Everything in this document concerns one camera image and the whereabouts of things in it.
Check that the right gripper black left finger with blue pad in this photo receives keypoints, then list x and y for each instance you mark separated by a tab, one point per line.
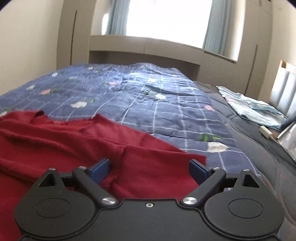
88	181

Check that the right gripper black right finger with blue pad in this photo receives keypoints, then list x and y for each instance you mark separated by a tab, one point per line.
208	180

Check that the dark red knit garment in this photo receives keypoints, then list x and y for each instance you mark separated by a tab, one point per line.
141	166

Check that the dark grey bed sheet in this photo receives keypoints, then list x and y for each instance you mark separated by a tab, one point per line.
275	165

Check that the small white box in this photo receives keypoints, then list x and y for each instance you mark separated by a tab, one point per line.
265	132

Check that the light blue folded cloth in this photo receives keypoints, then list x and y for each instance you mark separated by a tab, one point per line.
253	110

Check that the blue plaid floral quilt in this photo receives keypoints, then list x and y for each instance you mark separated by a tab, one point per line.
160	101

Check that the grey padded wooden headboard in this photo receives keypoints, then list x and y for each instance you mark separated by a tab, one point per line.
282	95

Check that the right teal curtain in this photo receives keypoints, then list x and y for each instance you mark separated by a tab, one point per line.
216	34

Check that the teal curtain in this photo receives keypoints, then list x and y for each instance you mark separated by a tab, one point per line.
216	34
117	22

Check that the beige built-in wardrobe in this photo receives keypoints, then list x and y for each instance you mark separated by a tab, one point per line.
241	69

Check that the left teal curtain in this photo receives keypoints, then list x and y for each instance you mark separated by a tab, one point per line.
117	22

